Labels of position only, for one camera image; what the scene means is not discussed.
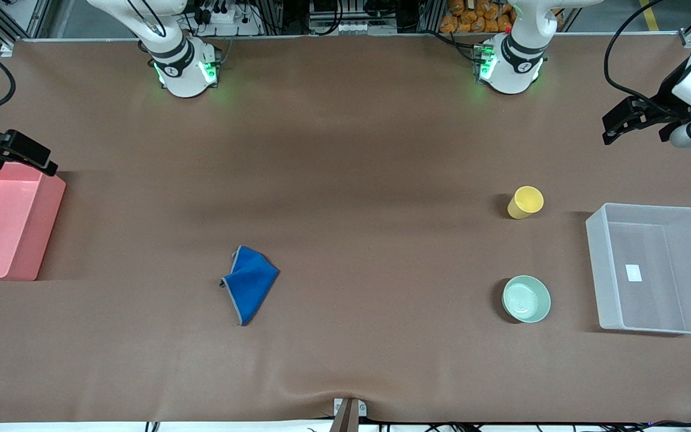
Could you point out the pink plastic bin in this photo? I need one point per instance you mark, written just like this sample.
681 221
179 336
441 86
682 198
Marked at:
3 228

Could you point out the metal table clamp bracket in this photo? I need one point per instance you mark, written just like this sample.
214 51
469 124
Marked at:
348 414

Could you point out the light green bowl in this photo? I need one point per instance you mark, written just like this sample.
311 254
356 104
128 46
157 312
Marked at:
526 299

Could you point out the long white socket strip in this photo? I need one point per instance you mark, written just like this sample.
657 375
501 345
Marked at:
351 27

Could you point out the white label sticker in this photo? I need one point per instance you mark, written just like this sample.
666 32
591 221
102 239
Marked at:
633 273

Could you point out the translucent plastic bin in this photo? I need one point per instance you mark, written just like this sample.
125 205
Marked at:
657 300

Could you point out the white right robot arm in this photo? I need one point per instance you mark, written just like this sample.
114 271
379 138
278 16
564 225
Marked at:
185 66

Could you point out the yellow cup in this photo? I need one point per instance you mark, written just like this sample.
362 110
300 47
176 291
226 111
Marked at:
526 202

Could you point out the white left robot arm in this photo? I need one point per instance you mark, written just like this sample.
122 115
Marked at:
516 63

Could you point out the blue cloth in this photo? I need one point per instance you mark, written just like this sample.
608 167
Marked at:
251 282

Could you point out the orange packets pile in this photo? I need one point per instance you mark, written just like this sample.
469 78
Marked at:
477 15

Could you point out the white power strip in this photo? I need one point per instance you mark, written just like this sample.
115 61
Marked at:
228 21

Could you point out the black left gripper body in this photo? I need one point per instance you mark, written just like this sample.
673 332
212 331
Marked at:
664 102

